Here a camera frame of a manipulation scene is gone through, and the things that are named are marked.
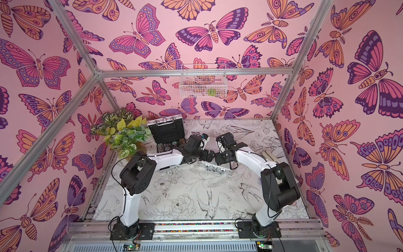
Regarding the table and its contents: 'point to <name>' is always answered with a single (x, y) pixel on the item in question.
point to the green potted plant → (126, 133)
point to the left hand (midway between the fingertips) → (212, 152)
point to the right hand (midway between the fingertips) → (222, 157)
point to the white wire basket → (203, 80)
